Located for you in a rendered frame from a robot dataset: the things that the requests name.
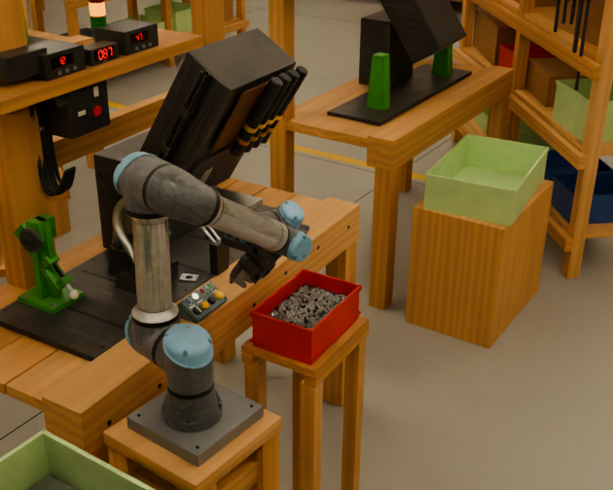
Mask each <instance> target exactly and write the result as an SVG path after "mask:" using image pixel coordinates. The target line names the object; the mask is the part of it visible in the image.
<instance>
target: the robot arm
mask: <svg viewBox="0 0 613 490"><path fill-rule="evenodd" d="M113 181H114V186H115V189H116V190H117V192H118V193H119V194H120V195H122V196H123V197H124V207H125V214H126V215H127V216H128V217H130V218H131V222H132V237H133V252H134V265H135V280H136V294H137V304H136V305H135V306H134V307H133V308H132V312H131V313H130V315H129V316H128V317H129V319H128V320H126V326H125V335H126V340H127V342H128V343H129V345H130V346H131V347H132V348H133V349H134V350H135V351H136V352H137V353H139V354H140V355H143V356H144V357H145V358H147V359H148V360H149V361H151V362H152V363H153V364H155V365H156V366H157V367H159V368H161V369H162V370H163V371H164V372H165V374H166V383H167V392H166V395H165V399H164V402H163V404H162V419H163V422H164V423H165V424H166V425H167V426H168V427H169V428H171V429H173V430H175V431H179V432H184V433H194V432H200V431H204V430H207V429H209V428H211V427H213V426H214V425H215V424H217V423H218V422H219V421H220V419H221V418H222V415H223V404H222V401H221V398H220V396H219V394H218V392H217V390H216V388H215V384H214V365H213V355H214V348H213V344H212V339H211V336H210V334H209V333H208V331H207V330H205V329H204V328H202V327H200V326H198V325H195V324H192V325H190V324H188V323H184V324H180V323H179V309H178V306H177V304H175V303H174V302H173V301H172V291H171V271H170V251H169V230H168V218H171V219H174V220H178V221H181V222H185V223H188V224H191V225H194V226H197V227H200V228H204V227H207V226H210V227H212V228H216V229H219V230H221V231H223V232H225V233H226V234H225V235H223V236H222V237H221V243H222V244H224V245H227V246H230V247H233V248H236V249H237V250H240V251H243V252H246V253H245V254H244V255H243V256H242V257H241V258H240V259H239V260H238V262H237V264H236V266H235V267H234V268H233V270H232V271H231V273H230V284H232V283H233V282H235V283H236V284H237V285H238V286H240V287H241V288H243V289H245V288H246V287H247V285H246V282H248V283H250V284H251V283H254V284H256V283H257V282H258V281H259V280H260V279H263V278H265V277H266V276H267V275H268V274H269V273H270V272H271V271H272V269H273V268H274V267H275V266H276V261H277V260H278V259H280V258H281V257H282V256H284V257H286V258H287V259H288V260H292V261H294V262H302V261H304V260H305V259H306V258H307V257H308V255H309V253H310V251H311V249H312V241H311V238H310V237H309V236H308V235H306V234H304V233H303V232H302V231H298V230H297V228H299V227H300V224H301V223H302V221H303V220H304V218H305V212H304V210H303V209H302V207H301V206H300V205H299V204H298V203H296V202H294V201H291V200H287V201H284V202H283V203H282V204H281V205H279V206H278V209H276V210H270V211H265V212H256V211H254V210H251V209H249V208H247V207H245V206H242V205H240V204H238V203H236V202H233V201H231V200H229V199H227V198H224V197H223V196H221V195H220V194H219V192H218V191H217V190H216V189H214V188H212V187H210V186H208V185H206V184H205V183H204V182H202V181H201V180H199V179H197V178H196V177H195V176H193V175H192V174H190V173H189V172H187V171H185V170H184V169H182V168H180V167H178V166H176V165H174V164H171V163H169V162H167V161H165V160H163V159H161V158H159V157H157V156H155V155H153V154H148V153H145V152H135V153H132V154H129V155H128V156H126V157H124V158H123V159H122V161H121V163H120V164H118V166H117V168H116V170H115V173H114V178H113ZM245 281H246V282H245Z"/></svg>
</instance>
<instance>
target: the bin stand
mask: <svg viewBox="0 0 613 490"><path fill-rule="evenodd" d="M368 334H369V319H368V318H365V317H362V316H358V319H357V320H356V321H355V322H354V323H353V324H352V325H351V326H350V327H349V328H348V329H347V330H346V331H345V332H344V333H343V334H342V335H341V336H340V337H339V338H338V339H337V340H336V341H335V342H334V343H333V344H332V345H331V346H330V347H329V348H328V349H327V350H326V351H325V352H324V353H323V354H322V355H321V356H320V357H319V358H318V359H317V360H316V361H315V362H314V363H313V364H312V365H308V364H305V363H302V362H299V361H296V360H293V359H290V358H287V357H284V356H281V355H278V354H275V353H272V352H270V351H267V350H264V349H261V348H258V347H255V346H253V342H250V339H251V338H252V337H253V336H252V337H251V338H250V339H248V340H247V341H246V342H245V343H244V344H242V345H241V352H242V353H241V357H242V361H243V362H244V373H245V397H246V398H248V399H250V400H252V401H254V402H256V403H259V404H261V405H263V406H264V409H267V361H268V362H271V363H274V364H277V365H280V366H282V367H285V368H290V369H292V370H293V490H321V443H322V395H323V380H324V379H325V378H326V377H327V376H328V375H329V374H330V373H331V372H332V371H333V370H334V369H335V368H336V367H337V366H338V365H339V364H340V363H341V362H342V361H343V359H344V358H345V372H344V401H343V457H342V486H341V490H359V480H360V460H361V438H362V417H363V396H364V375H365V354H366V336H367V335H368Z"/></svg>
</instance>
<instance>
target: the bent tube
mask: <svg viewBox="0 0 613 490"><path fill-rule="evenodd" d="M124 211H125V207H124V197H122V198H121V199H120V200H119V201H118V203H117V204H116V206H115V209H114V212H113V218H112V222H113V229H114V232H115V234H116V236H117V238H118V240H119V241H120V243H121V244H122V246H123V247H124V249H125V250H126V252H127V254H128V255H129V257H130V258H131V260H132V262H133V263H134V252H133V244H132V243H131V241H130V240H129V238H128V237H127V235H126V233H125V231H124V228H123V214H124Z"/></svg>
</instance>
